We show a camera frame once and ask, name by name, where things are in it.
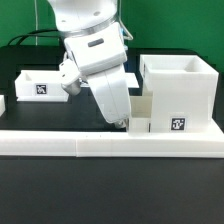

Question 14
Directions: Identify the white marker tag plate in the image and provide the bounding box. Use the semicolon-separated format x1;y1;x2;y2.
80;72;139;88

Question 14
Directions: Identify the white drawer cabinet box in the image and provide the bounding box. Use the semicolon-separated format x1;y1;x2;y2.
139;54;219;133

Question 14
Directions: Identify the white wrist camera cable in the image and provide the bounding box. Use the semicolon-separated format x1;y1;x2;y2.
116;19;134;42

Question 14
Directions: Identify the white drawer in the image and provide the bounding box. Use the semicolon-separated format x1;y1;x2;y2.
15;70;69;102
128;96;152;133

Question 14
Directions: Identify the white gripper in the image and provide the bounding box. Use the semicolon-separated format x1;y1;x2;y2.
63;22;131;129

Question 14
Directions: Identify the thin white cable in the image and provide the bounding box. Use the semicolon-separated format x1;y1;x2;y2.
34;0;39;46

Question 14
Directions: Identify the black thick cable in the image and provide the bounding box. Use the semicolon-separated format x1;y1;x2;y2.
7;28;61;47

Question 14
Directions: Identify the white L-shaped fence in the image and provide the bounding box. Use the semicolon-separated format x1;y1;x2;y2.
0;94;224;158

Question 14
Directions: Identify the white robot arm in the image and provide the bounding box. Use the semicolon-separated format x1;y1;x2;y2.
47;0;132;128

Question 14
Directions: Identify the white front drawer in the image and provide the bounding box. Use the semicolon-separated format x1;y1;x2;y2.
128;96;152;133

